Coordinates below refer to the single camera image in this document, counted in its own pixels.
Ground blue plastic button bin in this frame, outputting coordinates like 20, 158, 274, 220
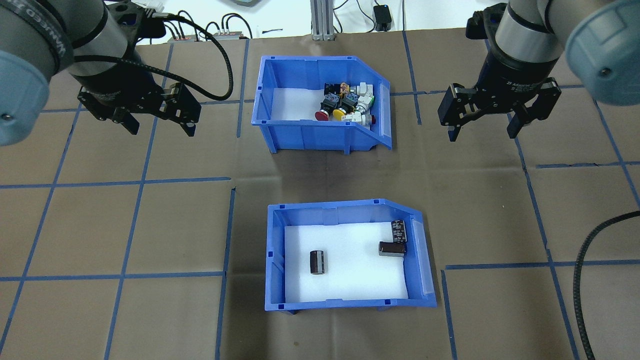
251, 54, 394, 154

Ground blue plastic capacitor bin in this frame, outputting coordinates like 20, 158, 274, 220
264, 198, 438, 315

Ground pile of small electrical parts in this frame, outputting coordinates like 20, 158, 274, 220
270, 87, 373, 132

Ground yellow push button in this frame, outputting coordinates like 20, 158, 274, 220
332, 96, 357, 122

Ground black power adapter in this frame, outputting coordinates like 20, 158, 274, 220
373, 4, 393, 32

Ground red mushroom push button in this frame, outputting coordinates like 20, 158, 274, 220
314, 95, 338, 122

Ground white side desk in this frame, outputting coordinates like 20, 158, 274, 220
102, 0, 511, 47

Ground dark capacitor with printed stripe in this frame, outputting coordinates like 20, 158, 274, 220
390, 219, 408, 245

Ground long dark cylindrical capacitor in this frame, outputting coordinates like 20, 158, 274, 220
378, 241, 407, 258

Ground dark parts in far bin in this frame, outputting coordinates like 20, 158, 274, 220
284, 223, 408, 304

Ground short dark cylindrical capacitor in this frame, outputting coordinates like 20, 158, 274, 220
309, 250, 328, 276

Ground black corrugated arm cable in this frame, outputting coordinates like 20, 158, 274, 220
72, 12, 236, 102
573, 211, 640, 360

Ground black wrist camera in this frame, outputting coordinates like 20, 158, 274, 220
104, 1, 168, 41
465, 4, 508, 41

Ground black looped cable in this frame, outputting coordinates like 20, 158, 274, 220
176, 9, 211, 37
219, 13, 254, 39

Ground white switch with red button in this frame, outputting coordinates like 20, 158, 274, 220
341, 112, 377, 126

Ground aluminium profile post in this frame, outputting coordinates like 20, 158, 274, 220
310, 0, 341, 41

